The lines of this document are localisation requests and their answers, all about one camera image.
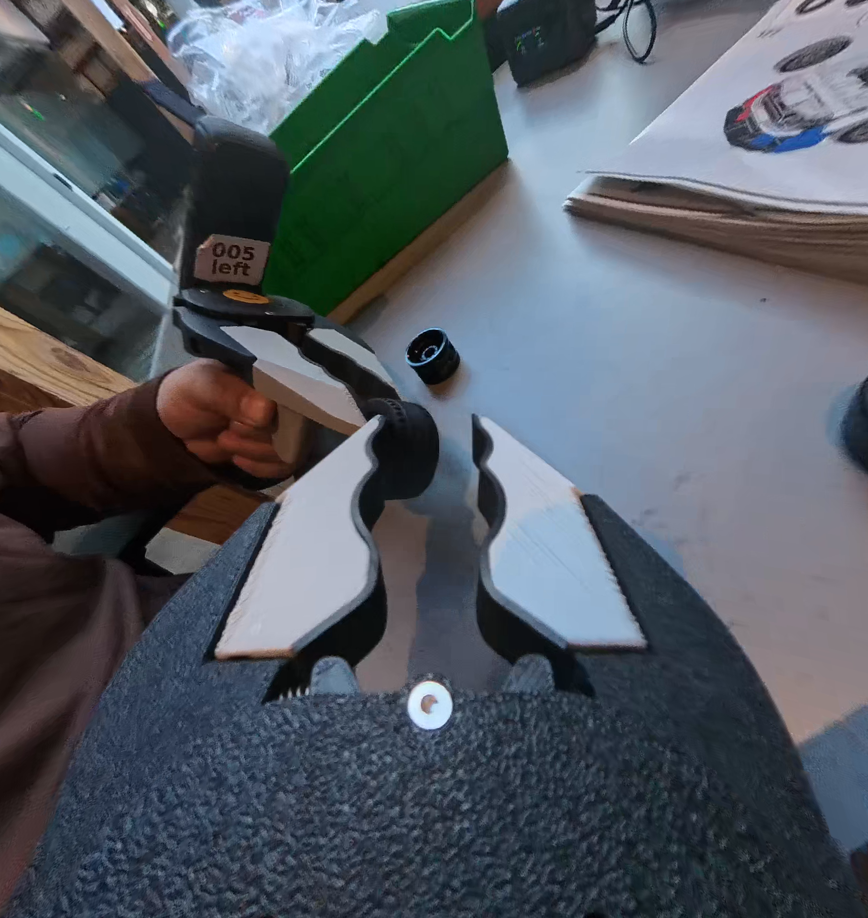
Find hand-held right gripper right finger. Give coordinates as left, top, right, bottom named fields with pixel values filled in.
left=471, top=413, right=649, bottom=664

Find wooden bench top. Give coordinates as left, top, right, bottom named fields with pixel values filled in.
left=0, top=294, right=137, bottom=418

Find person's left hand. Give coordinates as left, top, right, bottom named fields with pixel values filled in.
left=156, top=359, right=295, bottom=480

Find clear plastic bags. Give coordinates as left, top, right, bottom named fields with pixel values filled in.
left=165, top=0, right=392, bottom=137

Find glass partition with white frame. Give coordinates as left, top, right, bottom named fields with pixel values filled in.
left=0, top=93, right=178, bottom=381

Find plywood base board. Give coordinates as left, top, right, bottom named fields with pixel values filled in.
left=328, top=164, right=511, bottom=325

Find person's brown garment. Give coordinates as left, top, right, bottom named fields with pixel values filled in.
left=0, top=502, right=191, bottom=918

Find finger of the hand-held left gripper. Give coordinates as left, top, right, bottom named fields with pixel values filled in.
left=221, top=324, right=369, bottom=437
left=298, top=326, right=402, bottom=413

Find toy car instruction booklet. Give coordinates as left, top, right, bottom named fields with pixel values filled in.
left=563, top=0, right=868, bottom=291

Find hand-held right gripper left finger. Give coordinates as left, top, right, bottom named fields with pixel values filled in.
left=214, top=415, right=390, bottom=669

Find black cable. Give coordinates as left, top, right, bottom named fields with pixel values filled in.
left=595, top=0, right=657, bottom=64

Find black power bank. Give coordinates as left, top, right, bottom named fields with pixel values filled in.
left=495, top=0, right=598, bottom=88

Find green plastic bin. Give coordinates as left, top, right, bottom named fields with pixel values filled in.
left=268, top=0, right=510, bottom=317

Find person's left forearm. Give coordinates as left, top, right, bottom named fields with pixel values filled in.
left=0, top=376, right=223, bottom=546

